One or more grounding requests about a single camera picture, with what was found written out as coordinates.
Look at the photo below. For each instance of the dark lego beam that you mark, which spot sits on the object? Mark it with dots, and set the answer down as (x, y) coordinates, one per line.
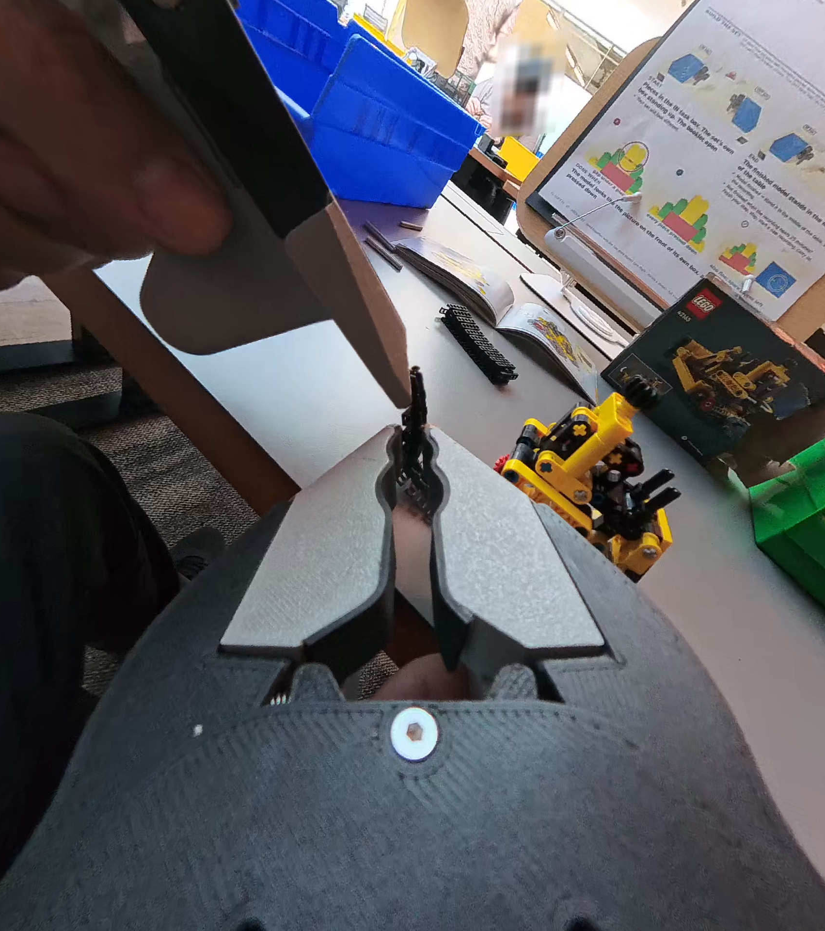
(385, 254)
(380, 235)

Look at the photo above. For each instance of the person's dark shoe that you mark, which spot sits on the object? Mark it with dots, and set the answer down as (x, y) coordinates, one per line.
(198, 553)

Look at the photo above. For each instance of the yellow lego bulldozer model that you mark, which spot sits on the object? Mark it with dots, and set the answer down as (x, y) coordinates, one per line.
(587, 465)

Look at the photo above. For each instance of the dark lego set box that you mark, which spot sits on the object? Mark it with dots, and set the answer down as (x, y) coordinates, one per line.
(718, 378)

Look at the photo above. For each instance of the black table base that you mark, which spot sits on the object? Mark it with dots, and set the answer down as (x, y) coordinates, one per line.
(20, 360)

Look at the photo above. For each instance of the yellow plastic bin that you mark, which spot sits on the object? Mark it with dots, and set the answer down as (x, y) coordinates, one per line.
(518, 156)

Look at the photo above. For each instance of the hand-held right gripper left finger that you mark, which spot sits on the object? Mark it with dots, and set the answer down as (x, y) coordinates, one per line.
(311, 567)

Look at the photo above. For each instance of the person's left hand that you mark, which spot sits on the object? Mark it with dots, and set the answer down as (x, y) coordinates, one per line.
(56, 145)

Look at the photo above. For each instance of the dark chair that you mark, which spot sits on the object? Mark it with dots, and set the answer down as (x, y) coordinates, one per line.
(481, 185)

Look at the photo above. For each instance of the large blue plastic bin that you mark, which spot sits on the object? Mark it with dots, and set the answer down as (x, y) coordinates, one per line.
(383, 145)

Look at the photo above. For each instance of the tan chair back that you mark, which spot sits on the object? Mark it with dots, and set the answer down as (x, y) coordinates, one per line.
(434, 36)

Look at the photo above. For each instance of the white sheet stand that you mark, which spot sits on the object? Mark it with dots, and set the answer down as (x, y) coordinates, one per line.
(601, 273)

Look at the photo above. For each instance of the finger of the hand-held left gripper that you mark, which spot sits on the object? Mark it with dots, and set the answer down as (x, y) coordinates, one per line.
(354, 305)

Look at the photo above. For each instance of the person's dark trouser leg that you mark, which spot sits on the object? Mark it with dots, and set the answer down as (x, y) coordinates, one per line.
(34, 582)

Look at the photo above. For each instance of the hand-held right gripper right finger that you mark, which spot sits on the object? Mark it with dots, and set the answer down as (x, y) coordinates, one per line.
(514, 574)

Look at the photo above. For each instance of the green plastic bin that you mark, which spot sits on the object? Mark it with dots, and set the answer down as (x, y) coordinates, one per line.
(820, 509)

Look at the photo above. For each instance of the open lego instruction booklet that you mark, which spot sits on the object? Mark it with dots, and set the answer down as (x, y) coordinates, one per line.
(471, 280)

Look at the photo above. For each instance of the person's right hand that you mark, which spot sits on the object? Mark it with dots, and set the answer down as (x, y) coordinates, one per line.
(420, 680)

